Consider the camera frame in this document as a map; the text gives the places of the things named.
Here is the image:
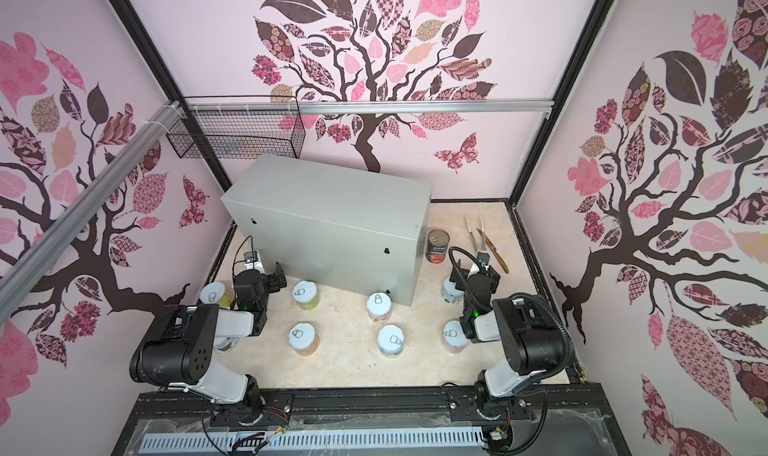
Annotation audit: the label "wooden handled knife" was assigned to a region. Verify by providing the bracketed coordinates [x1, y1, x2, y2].
[478, 229, 510, 274]

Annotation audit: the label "teal label coconut can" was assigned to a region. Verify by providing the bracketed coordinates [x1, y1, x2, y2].
[377, 325, 405, 357]

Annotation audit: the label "red tomato can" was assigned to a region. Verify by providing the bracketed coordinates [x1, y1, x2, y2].
[425, 229, 450, 264]

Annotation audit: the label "grey metal cabinet box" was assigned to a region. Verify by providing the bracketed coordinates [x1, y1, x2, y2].
[221, 155, 432, 306]

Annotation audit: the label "metal tongs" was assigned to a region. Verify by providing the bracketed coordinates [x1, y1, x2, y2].
[465, 215, 486, 253]

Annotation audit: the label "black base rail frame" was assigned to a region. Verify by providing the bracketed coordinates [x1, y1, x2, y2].
[114, 383, 629, 455]

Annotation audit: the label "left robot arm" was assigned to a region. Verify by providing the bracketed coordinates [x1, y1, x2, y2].
[129, 264, 287, 426]

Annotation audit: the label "white slotted cable duct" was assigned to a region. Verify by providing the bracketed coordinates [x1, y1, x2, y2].
[134, 427, 485, 455]

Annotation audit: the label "left aluminium rail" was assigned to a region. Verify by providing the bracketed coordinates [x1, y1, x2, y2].
[1, 101, 182, 321]

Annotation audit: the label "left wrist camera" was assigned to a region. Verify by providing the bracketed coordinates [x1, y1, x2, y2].
[243, 250, 265, 273]

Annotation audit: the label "yellow label can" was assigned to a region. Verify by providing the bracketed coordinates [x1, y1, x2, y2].
[198, 281, 234, 309]

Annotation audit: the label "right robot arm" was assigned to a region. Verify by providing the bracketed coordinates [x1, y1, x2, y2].
[442, 265, 574, 421]

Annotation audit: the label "green label can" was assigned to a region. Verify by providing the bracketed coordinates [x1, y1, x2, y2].
[292, 281, 320, 311]

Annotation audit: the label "teal can behind gripper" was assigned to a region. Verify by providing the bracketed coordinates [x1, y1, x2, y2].
[441, 278, 464, 304]

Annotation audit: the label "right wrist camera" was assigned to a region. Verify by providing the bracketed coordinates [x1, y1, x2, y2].
[475, 251, 491, 270]

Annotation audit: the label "black wire mesh basket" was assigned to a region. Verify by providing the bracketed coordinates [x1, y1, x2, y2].
[166, 95, 306, 161]

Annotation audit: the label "orange label can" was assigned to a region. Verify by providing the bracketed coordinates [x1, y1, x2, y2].
[288, 323, 320, 356]

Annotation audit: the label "pink label can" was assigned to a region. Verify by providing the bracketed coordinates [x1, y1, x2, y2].
[442, 320, 470, 354]
[366, 292, 393, 322]

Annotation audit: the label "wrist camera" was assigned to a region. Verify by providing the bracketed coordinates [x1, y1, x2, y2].
[475, 251, 491, 270]
[243, 250, 265, 273]

